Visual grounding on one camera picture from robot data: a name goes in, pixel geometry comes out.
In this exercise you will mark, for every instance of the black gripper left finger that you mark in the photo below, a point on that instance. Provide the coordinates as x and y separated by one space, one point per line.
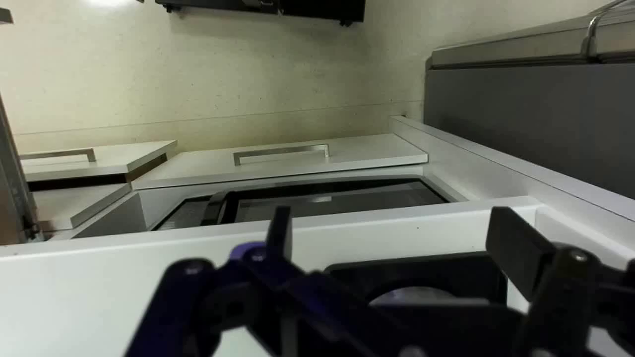
277 310

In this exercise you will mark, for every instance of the white drawer front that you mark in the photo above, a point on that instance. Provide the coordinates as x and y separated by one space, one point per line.
369 155
119 155

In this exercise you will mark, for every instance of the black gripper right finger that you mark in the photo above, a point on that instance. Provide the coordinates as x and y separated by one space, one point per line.
567 298

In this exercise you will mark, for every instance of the built-in black microwave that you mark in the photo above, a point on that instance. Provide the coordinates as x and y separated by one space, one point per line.
329 201

